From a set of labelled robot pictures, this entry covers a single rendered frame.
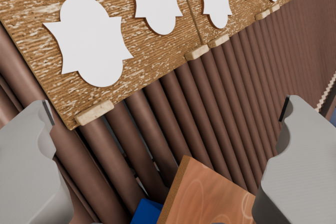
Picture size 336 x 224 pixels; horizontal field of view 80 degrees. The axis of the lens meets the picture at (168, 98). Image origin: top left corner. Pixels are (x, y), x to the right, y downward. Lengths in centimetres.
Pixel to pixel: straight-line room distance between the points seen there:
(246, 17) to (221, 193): 52
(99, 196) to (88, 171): 5
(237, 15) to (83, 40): 47
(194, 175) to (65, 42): 29
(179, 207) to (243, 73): 48
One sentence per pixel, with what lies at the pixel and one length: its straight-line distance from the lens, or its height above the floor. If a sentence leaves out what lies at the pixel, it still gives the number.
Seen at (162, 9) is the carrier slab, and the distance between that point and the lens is 45.
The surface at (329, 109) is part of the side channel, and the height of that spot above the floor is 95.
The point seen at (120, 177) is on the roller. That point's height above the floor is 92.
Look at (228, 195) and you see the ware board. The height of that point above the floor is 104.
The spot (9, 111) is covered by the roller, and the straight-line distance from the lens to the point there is 35.
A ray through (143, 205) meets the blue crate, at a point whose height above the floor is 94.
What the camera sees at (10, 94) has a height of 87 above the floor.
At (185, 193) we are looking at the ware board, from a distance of 35.
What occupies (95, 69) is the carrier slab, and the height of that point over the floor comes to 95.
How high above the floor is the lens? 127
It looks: 51 degrees down
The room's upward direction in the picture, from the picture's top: 89 degrees clockwise
